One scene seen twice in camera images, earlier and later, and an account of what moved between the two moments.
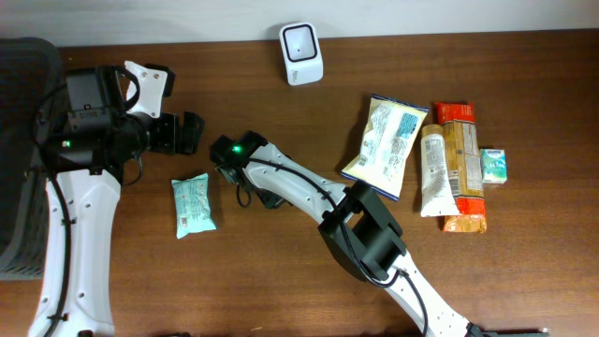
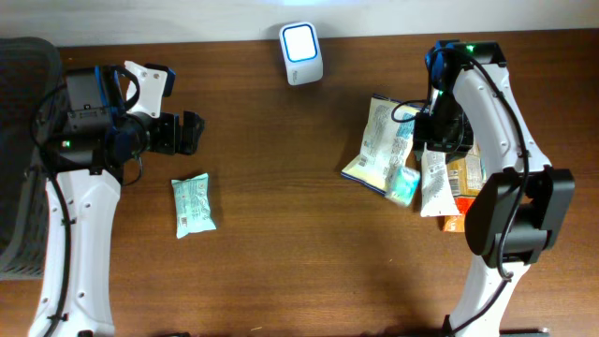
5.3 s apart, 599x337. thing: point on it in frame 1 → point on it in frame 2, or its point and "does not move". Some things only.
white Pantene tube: x=437 y=197 does not move
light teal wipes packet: x=193 y=205 does not move
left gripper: x=165 y=132 does not move
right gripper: x=226 y=169 → x=440 y=139
